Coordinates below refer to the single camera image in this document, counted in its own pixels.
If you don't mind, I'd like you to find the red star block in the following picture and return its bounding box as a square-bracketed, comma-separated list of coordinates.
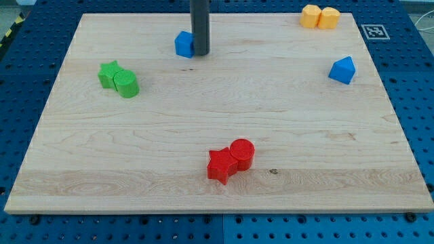
[207, 147, 238, 185]

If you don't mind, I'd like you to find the green star block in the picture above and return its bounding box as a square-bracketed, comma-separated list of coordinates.
[98, 60, 123, 91]

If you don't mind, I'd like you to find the wooden board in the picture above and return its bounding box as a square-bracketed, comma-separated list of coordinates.
[5, 13, 433, 215]

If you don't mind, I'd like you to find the yellow hexagon block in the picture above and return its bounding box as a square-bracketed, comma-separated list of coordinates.
[300, 4, 321, 28]

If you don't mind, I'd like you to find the white fiducial marker tag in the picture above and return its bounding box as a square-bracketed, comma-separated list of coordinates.
[361, 24, 390, 40]

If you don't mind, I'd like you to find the white cable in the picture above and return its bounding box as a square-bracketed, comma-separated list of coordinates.
[414, 9, 434, 35]

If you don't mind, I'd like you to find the grey cylindrical pointer rod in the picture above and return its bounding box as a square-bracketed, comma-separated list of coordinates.
[190, 0, 210, 56]

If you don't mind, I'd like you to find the yellow black hazard tape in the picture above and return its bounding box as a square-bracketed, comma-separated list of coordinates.
[1, 13, 25, 47]

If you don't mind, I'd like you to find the red cylinder block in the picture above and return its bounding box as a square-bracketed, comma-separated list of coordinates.
[229, 138, 255, 171]

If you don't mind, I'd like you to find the yellow heart block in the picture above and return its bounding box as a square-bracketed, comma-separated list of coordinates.
[317, 7, 341, 29]

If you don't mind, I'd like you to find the green cylinder block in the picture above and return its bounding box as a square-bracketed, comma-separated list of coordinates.
[113, 70, 140, 98]

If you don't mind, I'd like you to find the blue triangle block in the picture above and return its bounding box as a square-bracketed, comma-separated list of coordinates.
[328, 56, 356, 85]

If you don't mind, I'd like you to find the blue cube block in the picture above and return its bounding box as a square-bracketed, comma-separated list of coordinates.
[174, 31, 194, 58]

